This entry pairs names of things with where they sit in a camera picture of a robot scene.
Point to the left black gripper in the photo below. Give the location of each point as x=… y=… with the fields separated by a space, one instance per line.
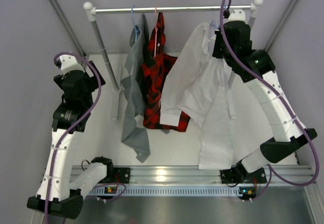
x=92 y=84

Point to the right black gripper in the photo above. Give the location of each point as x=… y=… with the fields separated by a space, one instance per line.
x=218 y=37

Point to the red black plaid shirt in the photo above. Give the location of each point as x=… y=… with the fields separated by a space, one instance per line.
x=155 y=71

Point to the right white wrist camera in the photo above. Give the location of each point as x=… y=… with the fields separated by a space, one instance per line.
x=236 y=15

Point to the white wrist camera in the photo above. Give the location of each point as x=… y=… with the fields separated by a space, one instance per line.
x=236 y=15
x=68 y=63

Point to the blue wire hanger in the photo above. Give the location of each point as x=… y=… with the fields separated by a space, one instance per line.
x=213 y=30

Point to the silver white clothes rack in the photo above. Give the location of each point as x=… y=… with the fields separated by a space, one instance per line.
x=115 y=77

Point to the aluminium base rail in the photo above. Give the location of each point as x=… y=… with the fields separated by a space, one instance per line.
x=191 y=175

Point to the pink hanger with plaid shirt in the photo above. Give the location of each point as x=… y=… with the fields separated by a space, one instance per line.
x=156 y=31

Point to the slotted grey cable duct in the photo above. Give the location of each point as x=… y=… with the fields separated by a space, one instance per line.
x=182 y=191

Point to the blue hanger with grey shirt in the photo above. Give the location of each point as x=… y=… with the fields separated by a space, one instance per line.
x=135 y=27

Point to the grey shirt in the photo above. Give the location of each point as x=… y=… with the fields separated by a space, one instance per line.
x=134 y=134

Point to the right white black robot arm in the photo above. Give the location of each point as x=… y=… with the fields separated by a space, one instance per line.
x=257 y=70

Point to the white shirt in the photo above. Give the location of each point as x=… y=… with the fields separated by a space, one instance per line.
x=197 y=85

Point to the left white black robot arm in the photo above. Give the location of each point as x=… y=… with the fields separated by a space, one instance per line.
x=57 y=194

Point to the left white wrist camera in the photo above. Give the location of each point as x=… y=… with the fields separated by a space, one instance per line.
x=68 y=63

